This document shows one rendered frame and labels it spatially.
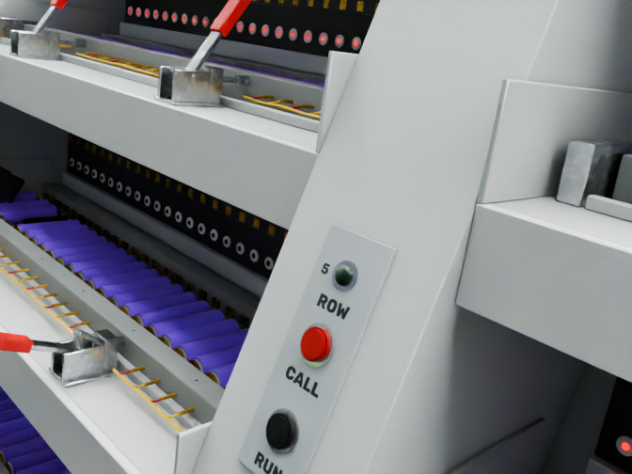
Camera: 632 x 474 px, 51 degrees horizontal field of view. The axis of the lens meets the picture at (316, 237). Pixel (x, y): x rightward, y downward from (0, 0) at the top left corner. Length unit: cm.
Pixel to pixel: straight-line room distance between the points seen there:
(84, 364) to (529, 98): 34
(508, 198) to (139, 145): 27
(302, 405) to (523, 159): 15
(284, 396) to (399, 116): 14
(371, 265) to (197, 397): 18
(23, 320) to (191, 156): 22
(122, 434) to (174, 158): 17
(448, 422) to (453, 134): 13
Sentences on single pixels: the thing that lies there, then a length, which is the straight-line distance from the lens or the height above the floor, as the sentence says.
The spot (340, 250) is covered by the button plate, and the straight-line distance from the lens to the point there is 31.
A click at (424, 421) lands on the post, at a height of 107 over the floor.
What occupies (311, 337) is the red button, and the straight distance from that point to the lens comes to 31.
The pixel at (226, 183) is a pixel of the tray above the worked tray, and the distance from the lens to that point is 40.
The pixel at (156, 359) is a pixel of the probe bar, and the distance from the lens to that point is 47.
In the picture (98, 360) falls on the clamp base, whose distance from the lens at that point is 49.
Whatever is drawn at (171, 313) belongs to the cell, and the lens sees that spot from 55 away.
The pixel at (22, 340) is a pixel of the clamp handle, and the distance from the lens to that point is 47.
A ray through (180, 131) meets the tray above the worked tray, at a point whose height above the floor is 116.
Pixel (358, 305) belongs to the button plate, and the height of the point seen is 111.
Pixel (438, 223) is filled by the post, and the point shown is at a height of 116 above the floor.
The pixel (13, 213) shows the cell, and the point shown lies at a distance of 81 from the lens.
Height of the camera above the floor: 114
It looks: 2 degrees down
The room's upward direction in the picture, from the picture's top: 22 degrees clockwise
